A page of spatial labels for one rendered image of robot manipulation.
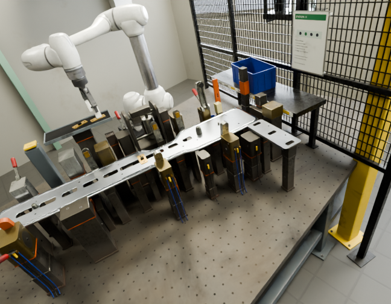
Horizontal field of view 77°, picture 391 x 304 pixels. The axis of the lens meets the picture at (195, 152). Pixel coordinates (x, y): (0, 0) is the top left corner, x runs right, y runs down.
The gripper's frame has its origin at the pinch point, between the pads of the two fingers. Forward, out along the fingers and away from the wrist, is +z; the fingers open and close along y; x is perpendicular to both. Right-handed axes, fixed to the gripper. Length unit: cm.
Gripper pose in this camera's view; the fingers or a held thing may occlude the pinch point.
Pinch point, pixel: (95, 112)
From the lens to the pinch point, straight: 151.4
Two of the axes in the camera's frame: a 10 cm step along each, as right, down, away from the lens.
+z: 2.0, 7.9, 5.8
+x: 7.9, -4.8, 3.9
